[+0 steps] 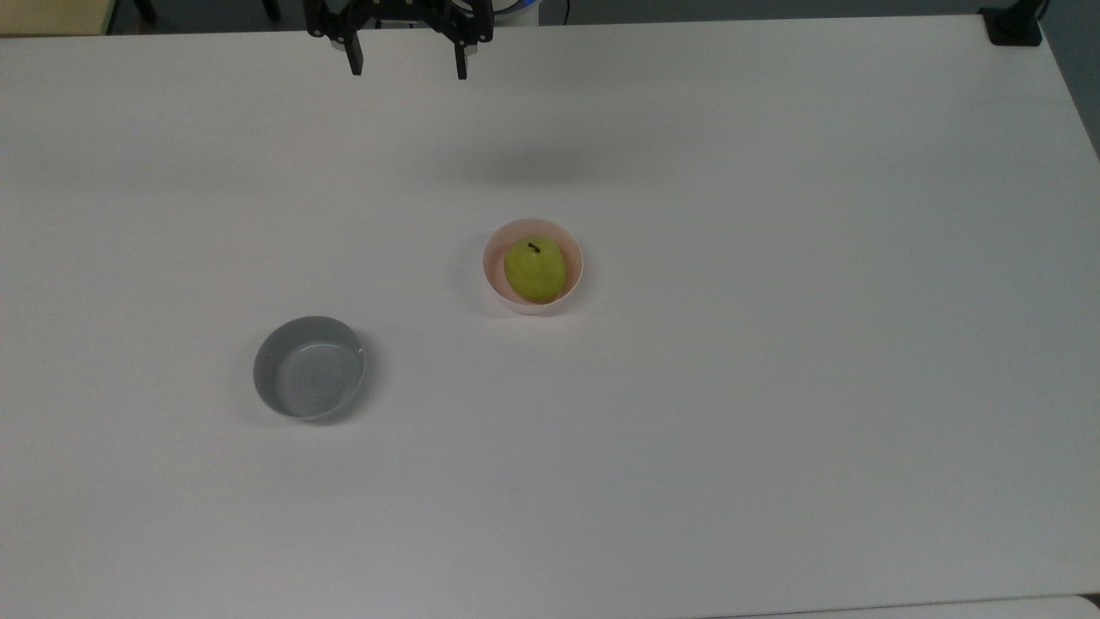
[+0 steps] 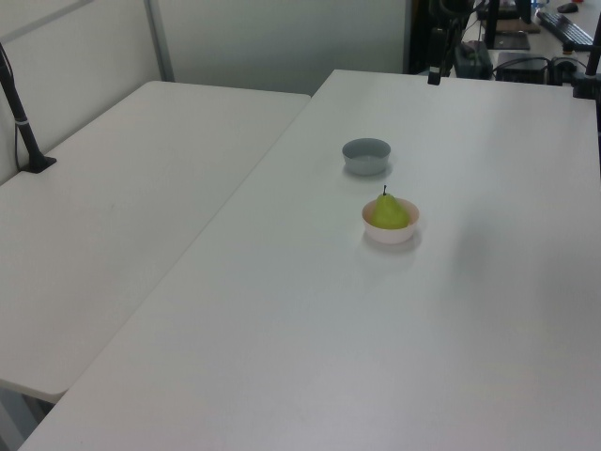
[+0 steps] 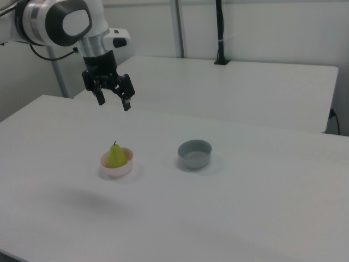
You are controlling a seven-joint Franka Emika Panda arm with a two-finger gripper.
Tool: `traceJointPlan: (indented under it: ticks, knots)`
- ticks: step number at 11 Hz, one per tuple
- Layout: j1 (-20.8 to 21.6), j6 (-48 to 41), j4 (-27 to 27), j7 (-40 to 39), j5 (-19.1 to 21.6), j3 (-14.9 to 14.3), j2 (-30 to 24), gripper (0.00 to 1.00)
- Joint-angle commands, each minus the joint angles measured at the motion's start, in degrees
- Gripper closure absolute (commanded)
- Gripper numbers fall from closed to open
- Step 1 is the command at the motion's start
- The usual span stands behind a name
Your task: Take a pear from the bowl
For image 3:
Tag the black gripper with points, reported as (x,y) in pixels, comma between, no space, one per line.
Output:
(99,68)

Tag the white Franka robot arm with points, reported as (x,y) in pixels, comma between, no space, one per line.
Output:
(41,21)

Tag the gray partition post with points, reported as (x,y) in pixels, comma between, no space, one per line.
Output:
(178,27)
(58,73)

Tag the black camera pole with base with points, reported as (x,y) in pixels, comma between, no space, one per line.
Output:
(220,32)

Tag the green yellow pear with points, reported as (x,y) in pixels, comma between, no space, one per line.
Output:
(116,157)

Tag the gray plastic bowl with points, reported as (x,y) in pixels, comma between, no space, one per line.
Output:
(195,161)

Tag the pink plastic bowl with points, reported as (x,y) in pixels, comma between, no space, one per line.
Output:
(120,170)

